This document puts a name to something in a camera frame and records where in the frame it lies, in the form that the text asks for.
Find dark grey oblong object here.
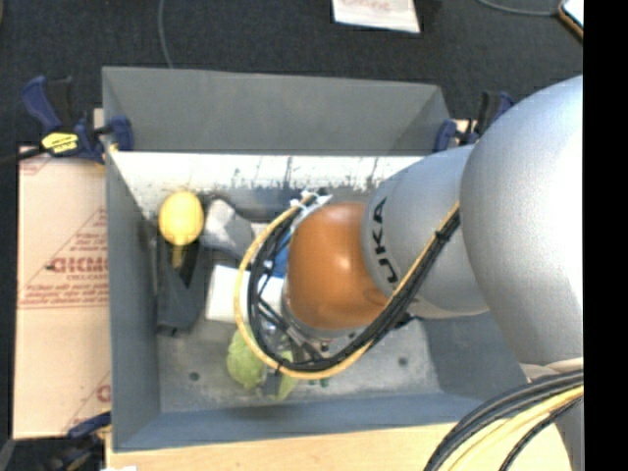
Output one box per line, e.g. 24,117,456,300
155,236,203,337

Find light green leafy toy vegetable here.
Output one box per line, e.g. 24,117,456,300
225,328,300,401

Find brown cardboard board, red print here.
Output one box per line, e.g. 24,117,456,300
12,144,114,441

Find pale grey crumpled object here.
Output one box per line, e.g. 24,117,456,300
202,197,257,255

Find yellow lemon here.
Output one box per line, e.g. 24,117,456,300
157,189,206,246

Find grey metal bin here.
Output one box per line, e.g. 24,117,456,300
101,66,530,453

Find white box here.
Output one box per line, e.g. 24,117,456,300
204,264,287,324

